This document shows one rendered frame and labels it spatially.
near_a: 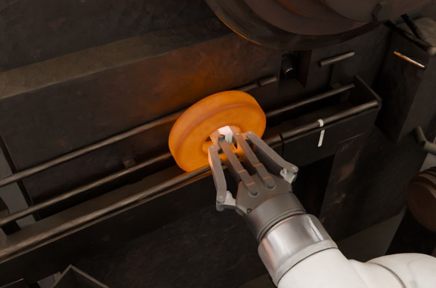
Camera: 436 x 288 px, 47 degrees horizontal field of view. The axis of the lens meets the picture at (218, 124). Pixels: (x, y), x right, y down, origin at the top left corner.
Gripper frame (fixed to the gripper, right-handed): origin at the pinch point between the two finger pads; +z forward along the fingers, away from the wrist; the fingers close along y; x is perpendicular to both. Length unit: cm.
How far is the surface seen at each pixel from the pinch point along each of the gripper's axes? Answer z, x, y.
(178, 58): 7.3, 8.9, -3.2
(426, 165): 14, -77, 86
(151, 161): 3.2, -7.7, -10.4
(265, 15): -3.6, 21.8, 4.1
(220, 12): -1.8, 22.4, -1.0
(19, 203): 58, -79, -41
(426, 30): 1.9, 3.4, 41.4
